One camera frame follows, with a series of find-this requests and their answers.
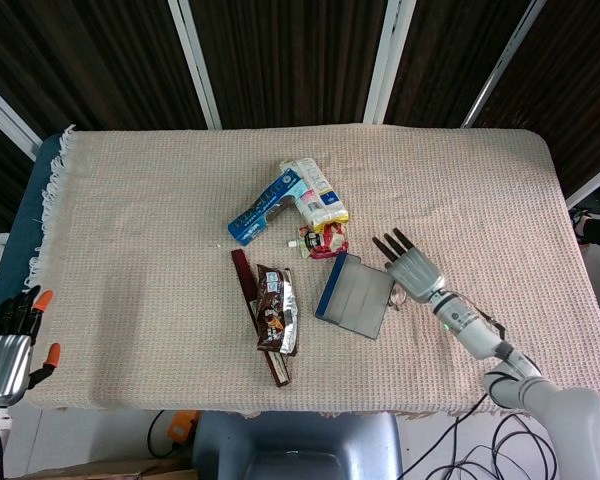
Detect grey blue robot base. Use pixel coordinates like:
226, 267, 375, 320
192, 410, 405, 480

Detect blue cookie box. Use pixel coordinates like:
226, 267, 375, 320
227, 168, 304, 247

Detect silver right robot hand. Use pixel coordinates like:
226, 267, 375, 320
372, 227, 447, 304

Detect white yellow snack bag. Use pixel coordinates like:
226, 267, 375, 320
278, 157, 350, 234

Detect teal mattress pad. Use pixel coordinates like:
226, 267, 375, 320
0, 132, 64, 341

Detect brown foil snack bag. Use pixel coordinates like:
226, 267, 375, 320
255, 263, 300, 357

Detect grey metal rail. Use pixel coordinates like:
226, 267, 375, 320
167, 0, 223, 130
363, 0, 417, 125
461, 0, 547, 129
564, 157, 600, 210
0, 74, 42, 162

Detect beige waffle weave blanket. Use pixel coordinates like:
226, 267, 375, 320
24, 124, 600, 420

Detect dark brown curtain panel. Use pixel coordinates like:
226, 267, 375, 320
0, 0, 207, 149
189, 0, 389, 130
383, 0, 534, 129
468, 0, 600, 199

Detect red drink pouch white cap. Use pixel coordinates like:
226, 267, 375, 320
287, 222, 350, 260

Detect blue glasses case grey lining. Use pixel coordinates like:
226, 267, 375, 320
315, 252, 396, 341

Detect black cable by orange device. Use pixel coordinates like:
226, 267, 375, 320
146, 410, 177, 459

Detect thin-framed eyeglasses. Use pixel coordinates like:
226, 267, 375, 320
387, 283, 408, 312

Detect black floor cables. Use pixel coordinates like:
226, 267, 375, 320
402, 392, 561, 480

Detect long dark chocolate bar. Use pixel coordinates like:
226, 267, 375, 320
230, 248, 294, 389

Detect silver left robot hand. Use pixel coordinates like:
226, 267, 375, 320
0, 284, 62, 406

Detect orange floor device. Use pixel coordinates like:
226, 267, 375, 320
167, 410, 201, 445

